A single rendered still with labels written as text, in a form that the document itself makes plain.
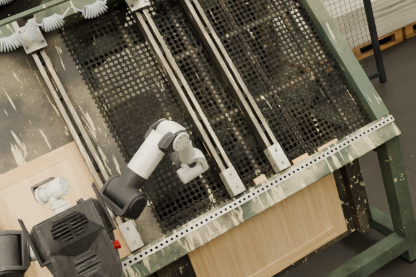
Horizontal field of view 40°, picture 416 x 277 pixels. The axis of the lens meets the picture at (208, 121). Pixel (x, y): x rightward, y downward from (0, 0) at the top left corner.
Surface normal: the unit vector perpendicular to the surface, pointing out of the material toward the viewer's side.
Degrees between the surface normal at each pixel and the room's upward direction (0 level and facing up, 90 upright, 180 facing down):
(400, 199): 90
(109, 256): 82
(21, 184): 58
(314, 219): 90
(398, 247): 90
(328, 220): 90
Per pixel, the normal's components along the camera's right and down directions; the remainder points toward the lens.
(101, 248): 0.37, 0.10
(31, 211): 0.19, -0.27
